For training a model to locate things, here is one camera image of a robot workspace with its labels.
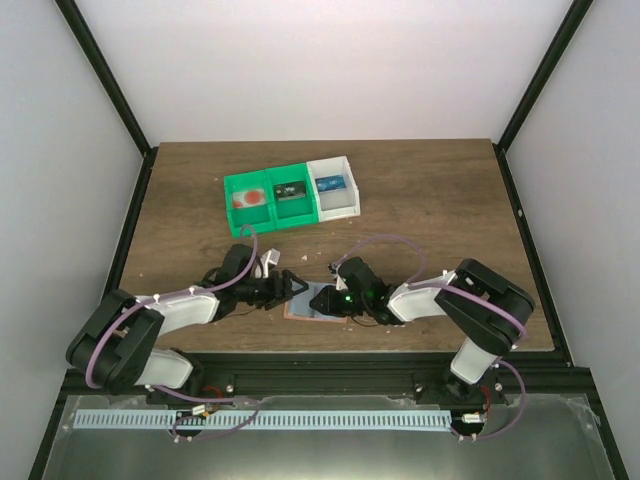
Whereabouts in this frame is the light blue slotted cable duct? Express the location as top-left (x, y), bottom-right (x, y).
top-left (73, 409), bottom-right (452, 432)

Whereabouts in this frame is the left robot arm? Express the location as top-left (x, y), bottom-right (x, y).
top-left (65, 244), bottom-right (309, 404)

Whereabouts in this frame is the blue card in bin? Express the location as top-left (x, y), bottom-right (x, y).
top-left (315, 175), bottom-right (346, 194)

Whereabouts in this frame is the red white card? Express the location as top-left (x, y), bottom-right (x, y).
top-left (231, 188), bottom-right (266, 209)

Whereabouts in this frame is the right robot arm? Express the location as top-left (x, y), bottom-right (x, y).
top-left (309, 257), bottom-right (535, 403)

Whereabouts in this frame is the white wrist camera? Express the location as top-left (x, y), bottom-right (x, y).
top-left (327, 262), bottom-right (348, 291)
top-left (254, 248), bottom-right (280, 279)

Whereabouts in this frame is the middle green bin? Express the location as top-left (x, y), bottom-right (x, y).
top-left (265, 163), bottom-right (318, 230)

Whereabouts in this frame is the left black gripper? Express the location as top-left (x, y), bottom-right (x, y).
top-left (236, 270), bottom-right (309, 311)

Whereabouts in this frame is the black frame post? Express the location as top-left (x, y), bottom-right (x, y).
top-left (497, 0), bottom-right (595, 154)
top-left (53, 0), bottom-right (153, 157)

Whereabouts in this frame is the left green bin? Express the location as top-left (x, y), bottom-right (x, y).
top-left (223, 170), bottom-right (276, 238)

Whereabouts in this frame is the white bin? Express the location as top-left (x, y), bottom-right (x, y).
top-left (306, 156), bottom-right (361, 222)

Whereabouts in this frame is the green bin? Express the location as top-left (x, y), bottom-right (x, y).
top-left (223, 170), bottom-right (276, 238)
top-left (265, 163), bottom-right (318, 230)

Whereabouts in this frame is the right black frame post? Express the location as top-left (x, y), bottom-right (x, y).
top-left (497, 0), bottom-right (595, 154)

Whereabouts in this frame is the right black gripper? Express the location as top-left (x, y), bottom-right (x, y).
top-left (310, 285), bottom-right (370, 318)

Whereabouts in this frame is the black card in bin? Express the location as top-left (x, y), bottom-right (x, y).
top-left (274, 181), bottom-right (307, 202)

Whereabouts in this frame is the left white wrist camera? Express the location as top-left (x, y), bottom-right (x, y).
top-left (254, 248), bottom-right (280, 279)

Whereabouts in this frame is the left black frame post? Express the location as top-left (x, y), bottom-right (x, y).
top-left (53, 0), bottom-right (153, 157)

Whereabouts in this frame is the black aluminium front rail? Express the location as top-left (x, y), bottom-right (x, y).
top-left (64, 352), bottom-right (591, 401)

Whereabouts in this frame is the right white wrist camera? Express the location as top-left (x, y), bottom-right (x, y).
top-left (327, 262), bottom-right (348, 291)

